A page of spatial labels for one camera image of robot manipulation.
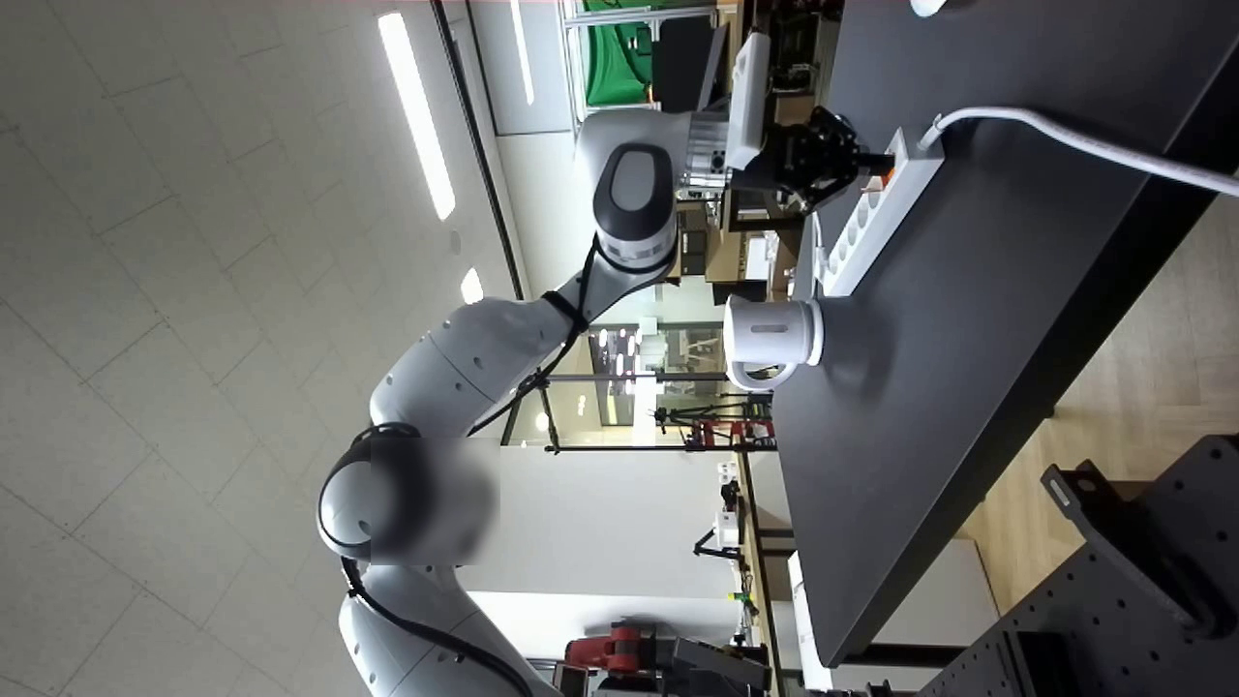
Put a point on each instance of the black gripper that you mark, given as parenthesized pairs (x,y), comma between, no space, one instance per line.
(812,151)

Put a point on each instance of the white power strip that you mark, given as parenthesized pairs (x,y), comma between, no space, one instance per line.
(883,208)

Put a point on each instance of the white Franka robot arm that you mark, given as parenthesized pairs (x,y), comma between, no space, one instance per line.
(503,363)

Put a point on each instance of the white wrist mounting plate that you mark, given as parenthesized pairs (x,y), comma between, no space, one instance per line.
(748,97)

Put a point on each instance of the white round object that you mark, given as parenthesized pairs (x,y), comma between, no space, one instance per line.
(926,4)

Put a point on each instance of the white mug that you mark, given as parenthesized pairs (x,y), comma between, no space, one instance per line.
(772,337)

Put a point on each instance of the green board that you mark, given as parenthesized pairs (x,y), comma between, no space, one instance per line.
(615,60)

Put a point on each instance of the short ceiling light strip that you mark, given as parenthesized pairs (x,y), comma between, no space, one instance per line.
(468,282)

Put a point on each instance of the long ceiling light strip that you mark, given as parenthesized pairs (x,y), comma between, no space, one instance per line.
(417,110)

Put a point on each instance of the black perforated breadboard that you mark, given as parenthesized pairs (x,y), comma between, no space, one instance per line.
(1134,606)

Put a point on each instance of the red machine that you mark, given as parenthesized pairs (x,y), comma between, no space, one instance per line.
(614,652)

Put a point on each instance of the white metal frame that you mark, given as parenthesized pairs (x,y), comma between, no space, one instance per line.
(575,64)

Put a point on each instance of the black clamp bracket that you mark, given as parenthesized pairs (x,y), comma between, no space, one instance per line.
(1134,545)

